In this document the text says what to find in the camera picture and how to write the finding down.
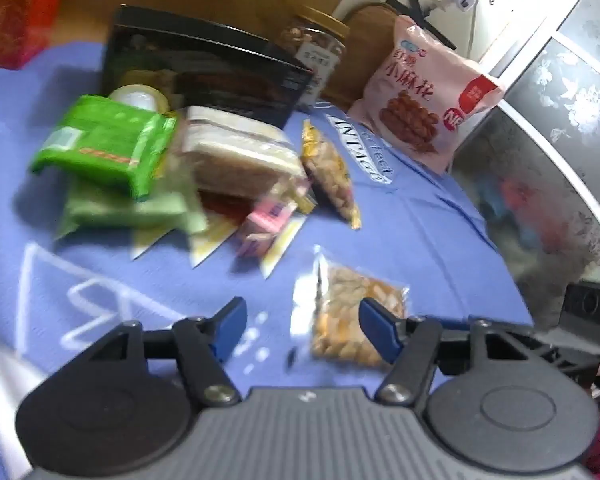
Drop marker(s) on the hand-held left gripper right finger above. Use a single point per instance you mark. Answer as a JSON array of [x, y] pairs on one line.
[[377, 330]]

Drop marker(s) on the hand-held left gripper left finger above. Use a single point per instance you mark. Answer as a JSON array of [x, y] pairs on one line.
[[234, 327]]

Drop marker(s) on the clear peanut packet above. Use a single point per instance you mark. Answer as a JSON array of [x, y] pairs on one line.
[[340, 305]]

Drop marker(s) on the pink candy box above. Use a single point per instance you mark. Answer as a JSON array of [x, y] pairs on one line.
[[265, 220]]

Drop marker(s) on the black tin box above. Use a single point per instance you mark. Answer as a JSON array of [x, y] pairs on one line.
[[240, 85]]

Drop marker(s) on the blue printed tablecloth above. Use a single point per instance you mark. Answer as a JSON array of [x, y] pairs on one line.
[[420, 240]]

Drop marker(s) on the yellow-edged peanut packet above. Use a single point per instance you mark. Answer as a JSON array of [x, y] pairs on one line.
[[330, 175]]

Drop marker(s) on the pale green snack packet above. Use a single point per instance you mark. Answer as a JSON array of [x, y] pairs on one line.
[[110, 212]]

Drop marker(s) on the clear sandwich cracker packet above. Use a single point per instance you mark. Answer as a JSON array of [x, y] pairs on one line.
[[235, 155]]

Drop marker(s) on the frosted floral glass door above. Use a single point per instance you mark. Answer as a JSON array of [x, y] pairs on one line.
[[555, 110]]

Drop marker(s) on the bright green snack packet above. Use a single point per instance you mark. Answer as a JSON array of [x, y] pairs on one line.
[[105, 140]]

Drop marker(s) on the large pink snack bag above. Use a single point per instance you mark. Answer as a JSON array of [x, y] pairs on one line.
[[410, 100]]

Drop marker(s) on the white jelly cup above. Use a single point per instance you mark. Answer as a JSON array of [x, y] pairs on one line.
[[135, 96]]

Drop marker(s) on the wooden cutting board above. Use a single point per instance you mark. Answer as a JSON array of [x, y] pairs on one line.
[[365, 45]]

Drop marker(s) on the gold-lidded nut jar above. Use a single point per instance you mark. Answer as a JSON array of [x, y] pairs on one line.
[[315, 45]]

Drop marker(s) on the long black tape strip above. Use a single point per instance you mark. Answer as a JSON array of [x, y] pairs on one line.
[[430, 27]]

